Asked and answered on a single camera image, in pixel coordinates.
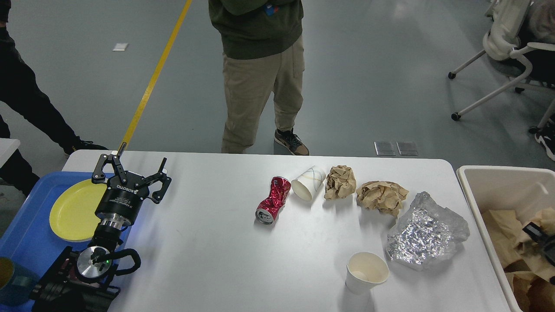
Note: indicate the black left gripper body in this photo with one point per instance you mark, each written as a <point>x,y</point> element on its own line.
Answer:
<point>123,200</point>

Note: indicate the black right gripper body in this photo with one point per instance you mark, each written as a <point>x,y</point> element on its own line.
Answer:
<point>547,247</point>

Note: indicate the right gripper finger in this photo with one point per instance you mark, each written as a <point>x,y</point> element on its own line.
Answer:
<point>536,233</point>

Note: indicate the brown paper bag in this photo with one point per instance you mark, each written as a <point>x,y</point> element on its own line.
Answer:
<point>515,249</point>

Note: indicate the yellow plate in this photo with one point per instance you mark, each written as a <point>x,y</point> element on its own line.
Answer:
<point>72,217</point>

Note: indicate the aluminium foil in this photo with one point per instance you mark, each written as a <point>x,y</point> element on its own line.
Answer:
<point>426,235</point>

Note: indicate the dark teal mug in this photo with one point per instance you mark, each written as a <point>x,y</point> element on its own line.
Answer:
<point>16,283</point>

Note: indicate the brown paper wad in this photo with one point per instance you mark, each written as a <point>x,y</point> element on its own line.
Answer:
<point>384,196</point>

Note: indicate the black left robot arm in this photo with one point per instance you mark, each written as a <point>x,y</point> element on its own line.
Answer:
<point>80,281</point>

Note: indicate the beige plastic bin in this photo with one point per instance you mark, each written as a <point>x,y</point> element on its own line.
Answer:
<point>524,190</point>

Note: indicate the crumpled brown paper in bin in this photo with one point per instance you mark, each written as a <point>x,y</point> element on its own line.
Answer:
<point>532,293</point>

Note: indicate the blue plastic tray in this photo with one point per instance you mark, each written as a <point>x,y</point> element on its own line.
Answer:
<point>29,241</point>

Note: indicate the white side table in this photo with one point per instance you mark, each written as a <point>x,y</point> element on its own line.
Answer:
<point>7,147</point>

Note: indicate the person in black clothes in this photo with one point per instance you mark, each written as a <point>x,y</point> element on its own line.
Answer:
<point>19,90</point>

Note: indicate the crushed red soda can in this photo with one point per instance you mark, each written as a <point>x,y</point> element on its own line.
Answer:
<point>268,209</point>

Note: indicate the crushed white paper cup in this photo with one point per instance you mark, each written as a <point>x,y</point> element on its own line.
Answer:
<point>307,184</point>

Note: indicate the metal floor socket right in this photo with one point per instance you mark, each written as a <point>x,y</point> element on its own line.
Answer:
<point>407,148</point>

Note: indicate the metal floor socket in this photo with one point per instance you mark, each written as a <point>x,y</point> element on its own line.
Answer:
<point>384,148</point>
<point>407,148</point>

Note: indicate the metal floor socket left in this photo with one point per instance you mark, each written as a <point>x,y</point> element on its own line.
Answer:
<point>384,148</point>

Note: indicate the person in green sweater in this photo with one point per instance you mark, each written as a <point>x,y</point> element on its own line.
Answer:
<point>263,55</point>

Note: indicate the crumpled brown paper ball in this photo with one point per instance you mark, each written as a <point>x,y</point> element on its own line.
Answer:
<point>340,182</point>

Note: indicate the white office chair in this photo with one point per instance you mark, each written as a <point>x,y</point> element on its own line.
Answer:
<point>507,54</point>

